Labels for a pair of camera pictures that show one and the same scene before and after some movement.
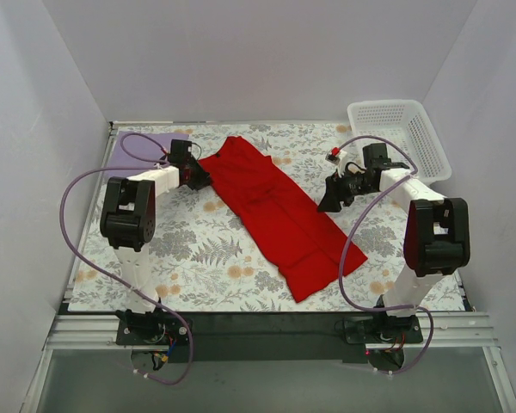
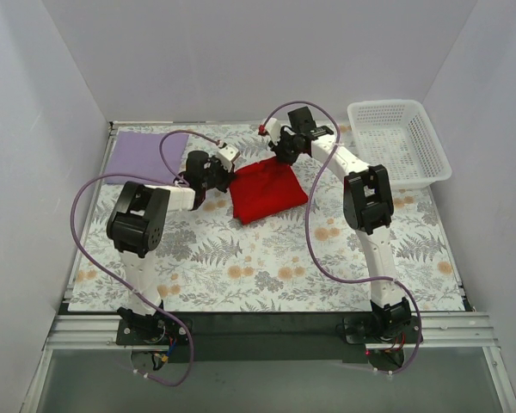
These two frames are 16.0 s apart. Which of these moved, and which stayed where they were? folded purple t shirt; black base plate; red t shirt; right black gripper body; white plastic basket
Moved: right black gripper body; red t shirt
Stayed: folded purple t shirt; white plastic basket; black base plate
